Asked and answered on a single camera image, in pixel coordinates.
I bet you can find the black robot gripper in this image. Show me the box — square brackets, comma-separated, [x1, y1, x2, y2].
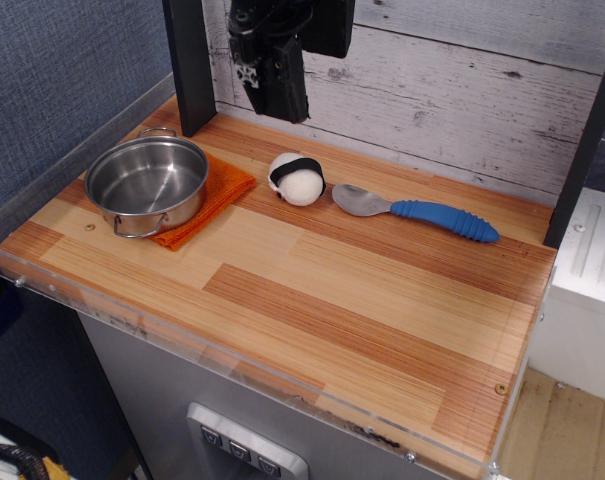
[228, 0, 355, 123]

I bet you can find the orange folded cloth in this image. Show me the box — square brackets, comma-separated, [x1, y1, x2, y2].
[151, 152, 256, 251]

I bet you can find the stainless steel pot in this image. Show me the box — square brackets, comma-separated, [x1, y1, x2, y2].
[84, 127, 210, 239]

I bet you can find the clear acrylic table guard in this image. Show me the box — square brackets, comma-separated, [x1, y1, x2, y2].
[0, 97, 566, 479]

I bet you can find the grey cabinet with button panel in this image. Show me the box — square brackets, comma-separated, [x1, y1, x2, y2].
[80, 314, 488, 479]

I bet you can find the white ribbed box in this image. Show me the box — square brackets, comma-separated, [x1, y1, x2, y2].
[529, 188, 605, 399]

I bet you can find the yellow object bottom left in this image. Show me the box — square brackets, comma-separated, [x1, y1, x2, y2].
[44, 458, 71, 480]

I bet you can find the black left vertical post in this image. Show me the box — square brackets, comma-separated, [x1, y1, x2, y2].
[162, 0, 217, 137]

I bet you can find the black vertical post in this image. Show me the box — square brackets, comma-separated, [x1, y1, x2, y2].
[543, 71, 605, 249]
[162, 0, 217, 137]

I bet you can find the blue handled metal spoon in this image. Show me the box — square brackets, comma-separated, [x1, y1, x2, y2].
[332, 184, 500, 243]

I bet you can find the black right vertical post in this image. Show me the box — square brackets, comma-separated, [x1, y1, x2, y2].
[543, 71, 605, 249]

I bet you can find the black cable bundle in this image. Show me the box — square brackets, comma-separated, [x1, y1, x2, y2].
[0, 439, 48, 480]

